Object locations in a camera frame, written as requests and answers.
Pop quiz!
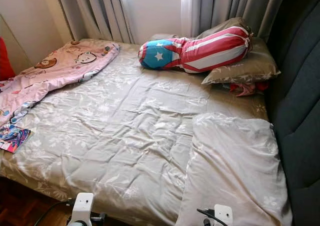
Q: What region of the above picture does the colourful comic book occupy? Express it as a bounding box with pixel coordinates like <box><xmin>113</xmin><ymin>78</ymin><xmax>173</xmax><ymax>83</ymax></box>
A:
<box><xmin>0</xmin><ymin>123</ymin><xmax>32</xmax><ymax>154</ymax></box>

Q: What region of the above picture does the bed with beige floral sheet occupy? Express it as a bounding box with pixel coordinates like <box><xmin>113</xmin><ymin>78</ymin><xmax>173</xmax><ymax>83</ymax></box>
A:
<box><xmin>0</xmin><ymin>38</ymin><xmax>294</xmax><ymax>226</ymax></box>

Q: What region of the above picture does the large pale floral pillow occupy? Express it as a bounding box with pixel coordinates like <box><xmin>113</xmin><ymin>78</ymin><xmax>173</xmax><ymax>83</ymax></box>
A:
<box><xmin>175</xmin><ymin>112</ymin><xmax>294</xmax><ymax>226</ymax></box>

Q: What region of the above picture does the pink cartoon print blanket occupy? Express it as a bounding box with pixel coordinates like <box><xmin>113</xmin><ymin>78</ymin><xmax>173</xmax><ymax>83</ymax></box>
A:
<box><xmin>0</xmin><ymin>40</ymin><xmax>121</xmax><ymax>137</ymax></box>

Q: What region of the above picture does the red covered folded mattress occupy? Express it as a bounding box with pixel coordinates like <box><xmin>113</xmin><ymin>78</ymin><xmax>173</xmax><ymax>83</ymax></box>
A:
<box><xmin>0</xmin><ymin>36</ymin><xmax>17</xmax><ymax>82</ymax></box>

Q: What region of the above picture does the red patterned cloth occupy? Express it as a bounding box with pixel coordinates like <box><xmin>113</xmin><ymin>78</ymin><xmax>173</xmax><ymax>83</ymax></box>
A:
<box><xmin>222</xmin><ymin>81</ymin><xmax>269</xmax><ymax>97</ymax></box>

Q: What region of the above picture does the star and stripes bolster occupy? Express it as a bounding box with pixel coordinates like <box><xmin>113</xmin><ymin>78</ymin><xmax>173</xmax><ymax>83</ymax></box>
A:
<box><xmin>138</xmin><ymin>26</ymin><xmax>254</xmax><ymax>75</ymax></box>

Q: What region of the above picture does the beige floral pillow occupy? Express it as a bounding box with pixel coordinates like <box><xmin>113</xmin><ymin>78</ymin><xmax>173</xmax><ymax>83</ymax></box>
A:
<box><xmin>201</xmin><ymin>37</ymin><xmax>281</xmax><ymax>86</ymax></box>

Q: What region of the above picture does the dark grey upholstered headboard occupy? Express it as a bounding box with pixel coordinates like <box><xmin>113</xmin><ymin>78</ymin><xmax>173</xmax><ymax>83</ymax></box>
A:
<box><xmin>265</xmin><ymin>0</ymin><xmax>320</xmax><ymax>226</ymax></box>

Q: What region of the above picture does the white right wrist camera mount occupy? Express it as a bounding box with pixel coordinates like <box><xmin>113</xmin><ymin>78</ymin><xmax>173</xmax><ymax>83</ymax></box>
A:
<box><xmin>214</xmin><ymin>204</ymin><xmax>234</xmax><ymax>226</ymax></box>

